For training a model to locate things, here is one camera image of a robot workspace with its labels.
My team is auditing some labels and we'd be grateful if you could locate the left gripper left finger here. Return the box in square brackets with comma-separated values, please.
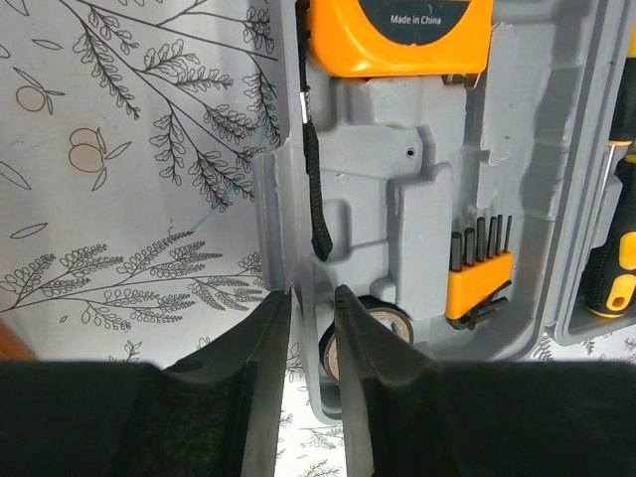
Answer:
[1, 291, 291, 476]

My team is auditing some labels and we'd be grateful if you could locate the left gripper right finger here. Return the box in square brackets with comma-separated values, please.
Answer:
[335, 285, 635, 476]

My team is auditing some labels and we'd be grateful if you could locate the orange wooden divided tray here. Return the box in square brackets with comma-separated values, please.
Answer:
[0, 321, 37, 361]

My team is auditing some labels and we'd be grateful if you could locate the orange tape measure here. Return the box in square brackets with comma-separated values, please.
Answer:
[294, 0, 494, 261]

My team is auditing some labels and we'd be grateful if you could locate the small black tape roll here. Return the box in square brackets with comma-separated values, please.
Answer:
[319, 295, 413, 383]

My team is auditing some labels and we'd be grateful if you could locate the grey plastic tool case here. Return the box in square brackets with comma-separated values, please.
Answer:
[253, 1, 635, 423]

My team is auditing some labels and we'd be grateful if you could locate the screwdriver bit set holder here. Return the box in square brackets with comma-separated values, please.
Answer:
[445, 215, 514, 331]

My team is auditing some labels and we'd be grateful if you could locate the small yellow black screwdriver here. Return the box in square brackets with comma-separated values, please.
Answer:
[584, 153, 635, 318]

